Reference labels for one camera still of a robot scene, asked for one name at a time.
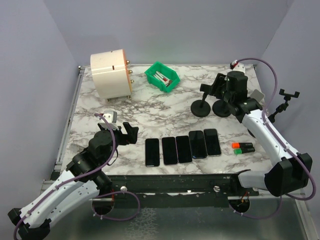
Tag black round base phone stand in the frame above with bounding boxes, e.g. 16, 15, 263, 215
212, 99, 231, 118

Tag purple phone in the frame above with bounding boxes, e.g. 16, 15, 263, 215
161, 137, 178, 165

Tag black tripod phone stand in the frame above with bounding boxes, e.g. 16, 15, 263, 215
268, 88, 300, 123

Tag silver phone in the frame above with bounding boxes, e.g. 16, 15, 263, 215
175, 135, 192, 164

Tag dark phone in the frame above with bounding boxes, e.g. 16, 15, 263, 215
203, 128, 222, 156

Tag black phone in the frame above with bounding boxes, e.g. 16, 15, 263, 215
188, 130, 207, 159

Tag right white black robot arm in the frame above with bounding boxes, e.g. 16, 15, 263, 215
209, 71, 313, 197

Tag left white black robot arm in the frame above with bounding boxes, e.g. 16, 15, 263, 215
8, 122, 139, 240

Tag green plastic bin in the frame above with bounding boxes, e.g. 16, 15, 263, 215
144, 61, 180, 93

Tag cream cylindrical drum device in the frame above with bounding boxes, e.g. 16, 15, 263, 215
90, 49, 133, 100

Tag white markers in bin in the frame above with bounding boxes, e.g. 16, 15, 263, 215
153, 71, 173, 87

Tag orange cap marker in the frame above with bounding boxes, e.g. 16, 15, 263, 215
231, 142, 253, 149

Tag green cap marker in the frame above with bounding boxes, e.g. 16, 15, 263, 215
233, 147, 256, 155

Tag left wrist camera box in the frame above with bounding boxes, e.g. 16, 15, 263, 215
102, 110, 118, 124

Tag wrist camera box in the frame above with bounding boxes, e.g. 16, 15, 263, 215
229, 60, 246, 74
102, 110, 118, 124

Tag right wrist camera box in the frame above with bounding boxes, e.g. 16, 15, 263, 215
229, 60, 246, 74

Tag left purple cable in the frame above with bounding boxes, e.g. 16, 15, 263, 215
12, 112, 141, 240

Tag purple cable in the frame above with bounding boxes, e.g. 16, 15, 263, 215
12, 112, 141, 240
228, 57, 316, 220

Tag black front mounting rail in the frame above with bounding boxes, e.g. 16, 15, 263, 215
94, 173, 259, 209

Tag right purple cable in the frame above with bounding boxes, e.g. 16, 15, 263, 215
228, 57, 316, 220

